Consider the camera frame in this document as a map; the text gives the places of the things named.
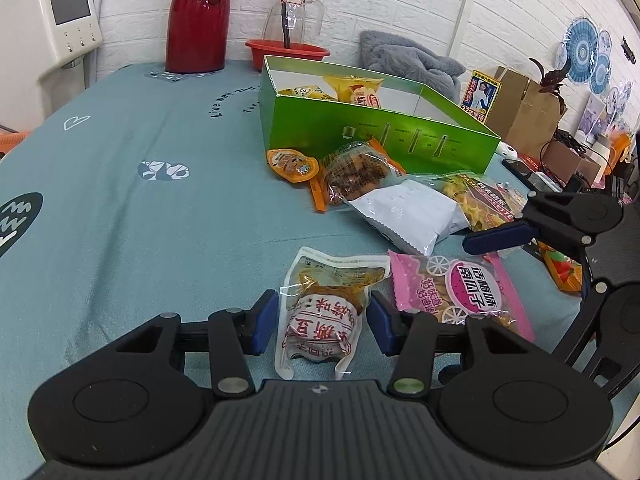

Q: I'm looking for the small orange snack packet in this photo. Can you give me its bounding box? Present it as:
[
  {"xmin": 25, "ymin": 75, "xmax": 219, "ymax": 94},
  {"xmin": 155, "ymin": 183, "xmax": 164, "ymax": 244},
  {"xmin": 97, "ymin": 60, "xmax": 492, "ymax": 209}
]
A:
[{"xmin": 266, "ymin": 148, "xmax": 321, "ymax": 182}]

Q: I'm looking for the green cardboard box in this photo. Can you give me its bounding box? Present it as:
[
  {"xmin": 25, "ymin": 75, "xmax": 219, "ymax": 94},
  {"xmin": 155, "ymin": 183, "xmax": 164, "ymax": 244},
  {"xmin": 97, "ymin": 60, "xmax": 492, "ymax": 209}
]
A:
[{"xmin": 258, "ymin": 55, "xmax": 502, "ymax": 176}]

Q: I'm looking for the red thermos jug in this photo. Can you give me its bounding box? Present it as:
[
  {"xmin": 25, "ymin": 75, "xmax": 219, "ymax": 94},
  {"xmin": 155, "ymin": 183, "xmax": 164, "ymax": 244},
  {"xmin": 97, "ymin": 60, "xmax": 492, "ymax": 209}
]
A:
[{"xmin": 165, "ymin": 0, "xmax": 232, "ymax": 75}]

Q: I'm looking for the black straw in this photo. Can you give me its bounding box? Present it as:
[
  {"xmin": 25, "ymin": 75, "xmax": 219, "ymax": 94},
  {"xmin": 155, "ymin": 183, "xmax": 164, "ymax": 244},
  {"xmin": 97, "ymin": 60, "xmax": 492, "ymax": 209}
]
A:
[{"xmin": 277, "ymin": 0, "xmax": 293, "ymax": 50}]

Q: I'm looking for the teal printed tablecloth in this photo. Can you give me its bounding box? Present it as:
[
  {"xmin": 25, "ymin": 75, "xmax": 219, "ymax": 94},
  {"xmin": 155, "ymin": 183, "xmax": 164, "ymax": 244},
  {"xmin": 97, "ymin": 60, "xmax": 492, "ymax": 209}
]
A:
[{"xmin": 0, "ymin": 57, "xmax": 640, "ymax": 480}]

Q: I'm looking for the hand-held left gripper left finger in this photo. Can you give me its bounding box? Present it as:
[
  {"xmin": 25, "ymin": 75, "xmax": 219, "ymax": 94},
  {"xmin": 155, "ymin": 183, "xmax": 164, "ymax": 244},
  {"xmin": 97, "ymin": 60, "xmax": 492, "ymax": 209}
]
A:
[{"xmin": 112, "ymin": 290, "xmax": 279, "ymax": 398}]

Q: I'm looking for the orange basin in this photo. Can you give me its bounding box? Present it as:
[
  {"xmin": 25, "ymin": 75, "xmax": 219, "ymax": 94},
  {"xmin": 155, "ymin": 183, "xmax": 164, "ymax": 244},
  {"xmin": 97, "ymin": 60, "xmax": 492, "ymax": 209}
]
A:
[{"xmin": 0, "ymin": 129, "xmax": 31, "ymax": 157}]

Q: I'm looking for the yellow snack packet red label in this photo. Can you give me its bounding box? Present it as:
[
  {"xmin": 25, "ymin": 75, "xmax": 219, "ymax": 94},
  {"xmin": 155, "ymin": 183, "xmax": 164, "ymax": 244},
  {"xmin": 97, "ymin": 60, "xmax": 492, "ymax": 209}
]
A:
[{"xmin": 322, "ymin": 74, "xmax": 387, "ymax": 109}]

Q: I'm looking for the white appliance with screen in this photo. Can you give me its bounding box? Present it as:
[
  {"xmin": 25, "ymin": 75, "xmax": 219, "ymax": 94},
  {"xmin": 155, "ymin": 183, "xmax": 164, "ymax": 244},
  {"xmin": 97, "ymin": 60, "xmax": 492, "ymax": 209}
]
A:
[{"xmin": 0, "ymin": 0, "xmax": 104, "ymax": 131}]

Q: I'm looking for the purple leaf plant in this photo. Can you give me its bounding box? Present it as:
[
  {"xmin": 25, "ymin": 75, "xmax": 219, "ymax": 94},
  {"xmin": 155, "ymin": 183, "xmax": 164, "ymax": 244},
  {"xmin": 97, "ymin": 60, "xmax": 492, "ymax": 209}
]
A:
[{"xmin": 529, "ymin": 56, "xmax": 571, "ymax": 113}]

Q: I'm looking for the red plastic basket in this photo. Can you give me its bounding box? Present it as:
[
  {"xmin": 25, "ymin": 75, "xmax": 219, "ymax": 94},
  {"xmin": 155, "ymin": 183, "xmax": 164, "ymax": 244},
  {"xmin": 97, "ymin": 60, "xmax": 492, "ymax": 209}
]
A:
[{"xmin": 245, "ymin": 39, "xmax": 332, "ymax": 72}]

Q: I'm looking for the juice carton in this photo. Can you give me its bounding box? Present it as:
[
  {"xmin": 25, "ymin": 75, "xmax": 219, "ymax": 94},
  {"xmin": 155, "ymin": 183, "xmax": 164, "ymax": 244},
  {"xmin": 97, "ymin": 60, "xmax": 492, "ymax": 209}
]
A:
[{"xmin": 460, "ymin": 70, "xmax": 503, "ymax": 124}]

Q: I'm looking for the grey fluffy cloth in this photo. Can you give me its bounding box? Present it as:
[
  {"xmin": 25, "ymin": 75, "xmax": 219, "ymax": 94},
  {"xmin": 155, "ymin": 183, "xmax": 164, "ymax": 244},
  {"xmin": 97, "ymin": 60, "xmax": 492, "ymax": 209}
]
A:
[{"xmin": 359, "ymin": 30, "xmax": 467, "ymax": 105}]

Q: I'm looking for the glass pitcher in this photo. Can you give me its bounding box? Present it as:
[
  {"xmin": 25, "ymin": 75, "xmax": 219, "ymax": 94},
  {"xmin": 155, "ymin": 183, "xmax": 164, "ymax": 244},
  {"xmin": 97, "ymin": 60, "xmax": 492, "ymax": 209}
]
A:
[{"xmin": 261, "ymin": 0, "xmax": 326, "ymax": 50}]

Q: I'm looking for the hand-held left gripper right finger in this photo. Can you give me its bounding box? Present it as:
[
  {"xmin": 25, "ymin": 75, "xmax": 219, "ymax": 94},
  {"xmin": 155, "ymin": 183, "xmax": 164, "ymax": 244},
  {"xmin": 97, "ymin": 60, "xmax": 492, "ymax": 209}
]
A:
[{"xmin": 367, "ymin": 290, "xmax": 538, "ymax": 397}]

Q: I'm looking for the small brown cardboard box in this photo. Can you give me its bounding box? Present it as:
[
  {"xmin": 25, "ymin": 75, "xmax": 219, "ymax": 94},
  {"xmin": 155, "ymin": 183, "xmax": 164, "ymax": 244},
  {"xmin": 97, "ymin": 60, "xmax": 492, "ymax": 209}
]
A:
[{"xmin": 542, "ymin": 140, "xmax": 585, "ymax": 184}]

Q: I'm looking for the red bean snack packet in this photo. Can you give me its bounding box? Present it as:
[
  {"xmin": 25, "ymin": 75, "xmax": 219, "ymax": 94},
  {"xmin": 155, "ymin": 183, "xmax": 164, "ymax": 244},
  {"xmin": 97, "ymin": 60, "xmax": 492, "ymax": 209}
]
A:
[{"xmin": 537, "ymin": 240, "xmax": 585, "ymax": 293}]

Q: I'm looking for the clear brown snack packet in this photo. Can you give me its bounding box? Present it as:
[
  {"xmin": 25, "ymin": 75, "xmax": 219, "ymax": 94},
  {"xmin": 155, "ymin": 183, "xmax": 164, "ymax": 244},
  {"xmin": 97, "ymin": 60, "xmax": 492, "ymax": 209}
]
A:
[{"xmin": 309, "ymin": 139, "xmax": 407, "ymax": 214}]

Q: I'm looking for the yellow snack packet round label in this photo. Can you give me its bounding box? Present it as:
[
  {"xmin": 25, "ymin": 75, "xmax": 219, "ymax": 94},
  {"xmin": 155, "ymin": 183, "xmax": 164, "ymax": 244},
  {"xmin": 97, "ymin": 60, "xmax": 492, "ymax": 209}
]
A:
[{"xmin": 276, "ymin": 85, "xmax": 337, "ymax": 103}]

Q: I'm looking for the black smartphone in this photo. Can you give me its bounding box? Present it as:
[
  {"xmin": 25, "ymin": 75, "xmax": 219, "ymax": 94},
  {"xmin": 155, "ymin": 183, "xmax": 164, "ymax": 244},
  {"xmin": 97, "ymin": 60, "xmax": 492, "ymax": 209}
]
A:
[{"xmin": 501, "ymin": 158, "xmax": 535, "ymax": 182}]

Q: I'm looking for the clear tofu snack packet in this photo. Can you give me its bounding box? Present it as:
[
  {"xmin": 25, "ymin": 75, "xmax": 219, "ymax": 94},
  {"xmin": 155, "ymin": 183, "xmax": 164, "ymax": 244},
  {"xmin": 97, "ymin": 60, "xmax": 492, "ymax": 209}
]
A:
[{"xmin": 274, "ymin": 246, "xmax": 392, "ymax": 382}]

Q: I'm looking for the blue fan wall decoration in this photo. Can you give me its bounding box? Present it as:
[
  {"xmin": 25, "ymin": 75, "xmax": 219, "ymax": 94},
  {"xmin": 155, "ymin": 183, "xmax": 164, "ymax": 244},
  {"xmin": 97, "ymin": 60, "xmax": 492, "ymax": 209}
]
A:
[{"xmin": 562, "ymin": 17, "xmax": 600, "ymax": 83}]

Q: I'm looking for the pink seed snack packet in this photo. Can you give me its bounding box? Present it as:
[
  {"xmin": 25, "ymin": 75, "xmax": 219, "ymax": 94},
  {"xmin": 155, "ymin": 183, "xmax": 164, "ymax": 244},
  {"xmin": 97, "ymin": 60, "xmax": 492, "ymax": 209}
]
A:
[{"xmin": 387, "ymin": 251, "xmax": 537, "ymax": 342}]

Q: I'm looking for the clear yellow chips packet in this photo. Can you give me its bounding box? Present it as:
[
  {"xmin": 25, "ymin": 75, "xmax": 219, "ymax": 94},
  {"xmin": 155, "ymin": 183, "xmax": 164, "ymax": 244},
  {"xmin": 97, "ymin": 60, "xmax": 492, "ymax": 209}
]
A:
[{"xmin": 412, "ymin": 171, "xmax": 530, "ymax": 235}]

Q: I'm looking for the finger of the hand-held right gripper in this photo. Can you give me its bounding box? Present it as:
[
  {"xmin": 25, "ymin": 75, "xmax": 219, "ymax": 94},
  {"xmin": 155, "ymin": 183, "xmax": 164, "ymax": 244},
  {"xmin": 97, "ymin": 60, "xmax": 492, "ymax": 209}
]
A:
[
  {"xmin": 462, "ymin": 191, "xmax": 626, "ymax": 257},
  {"xmin": 552, "ymin": 280, "xmax": 626, "ymax": 403}
]

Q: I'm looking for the silver white snack packet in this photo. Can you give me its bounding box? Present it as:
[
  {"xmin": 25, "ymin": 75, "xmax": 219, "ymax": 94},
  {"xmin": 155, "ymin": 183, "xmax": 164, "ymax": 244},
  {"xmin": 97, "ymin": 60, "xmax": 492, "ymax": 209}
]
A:
[{"xmin": 347, "ymin": 179, "xmax": 470, "ymax": 257}]

